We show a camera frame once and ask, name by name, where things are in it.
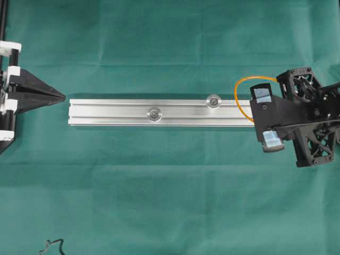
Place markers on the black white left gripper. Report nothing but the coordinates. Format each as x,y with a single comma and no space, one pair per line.
20,80

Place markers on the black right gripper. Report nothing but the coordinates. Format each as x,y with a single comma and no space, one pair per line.
306,113

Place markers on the orange rubber band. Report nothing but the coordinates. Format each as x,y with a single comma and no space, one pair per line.
242,80

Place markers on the silver grooved shaft near end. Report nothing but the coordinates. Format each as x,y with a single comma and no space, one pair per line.
213,101

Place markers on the silver grooved shaft end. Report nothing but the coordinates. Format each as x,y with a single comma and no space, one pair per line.
213,101
154,114

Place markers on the silver grooved shaft far end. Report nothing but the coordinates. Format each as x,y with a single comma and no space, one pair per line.
154,114

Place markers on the green table cloth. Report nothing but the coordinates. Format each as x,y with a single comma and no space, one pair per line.
165,190

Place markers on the silver aluminium extrusion rail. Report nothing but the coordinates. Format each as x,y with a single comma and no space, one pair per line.
175,112

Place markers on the black frame bar left edge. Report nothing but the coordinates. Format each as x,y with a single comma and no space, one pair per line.
3,13

